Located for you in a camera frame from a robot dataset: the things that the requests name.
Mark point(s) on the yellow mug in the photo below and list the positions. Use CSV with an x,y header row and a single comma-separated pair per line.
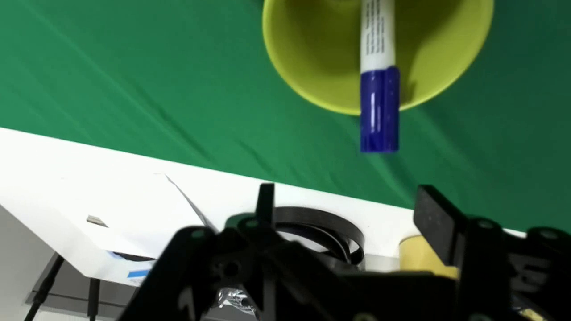
x,y
314,47

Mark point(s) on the black round dish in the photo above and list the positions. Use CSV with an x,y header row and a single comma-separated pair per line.
x,y
339,241

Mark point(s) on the small yellow cup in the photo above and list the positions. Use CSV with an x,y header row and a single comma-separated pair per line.
x,y
417,256

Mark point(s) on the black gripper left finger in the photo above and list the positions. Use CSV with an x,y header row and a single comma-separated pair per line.
x,y
198,263

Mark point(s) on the green cloth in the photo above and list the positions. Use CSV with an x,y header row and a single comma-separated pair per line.
x,y
189,81

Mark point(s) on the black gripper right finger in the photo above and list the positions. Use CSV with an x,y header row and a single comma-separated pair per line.
x,y
496,272

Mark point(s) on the white marker with blue cap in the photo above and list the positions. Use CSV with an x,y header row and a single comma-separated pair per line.
x,y
378,77

